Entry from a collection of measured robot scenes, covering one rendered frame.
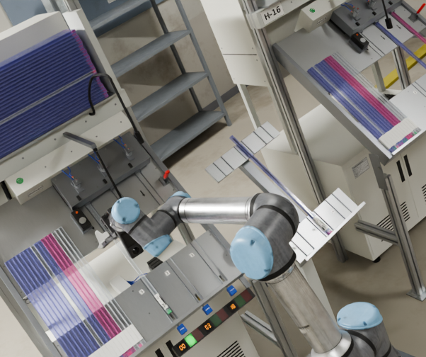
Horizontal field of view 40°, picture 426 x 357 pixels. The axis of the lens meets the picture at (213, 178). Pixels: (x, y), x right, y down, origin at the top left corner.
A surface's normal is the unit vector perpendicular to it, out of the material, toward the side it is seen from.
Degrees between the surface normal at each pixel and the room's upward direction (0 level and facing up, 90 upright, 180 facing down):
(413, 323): 0
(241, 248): 83
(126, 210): 59
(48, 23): 90
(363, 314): 8
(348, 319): 8
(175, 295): 48
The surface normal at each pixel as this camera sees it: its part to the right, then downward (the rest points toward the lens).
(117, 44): 0.62, 0.11
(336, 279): -0.37, -0.83
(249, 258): -0.58, 0.45
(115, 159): 0.13, -0.42
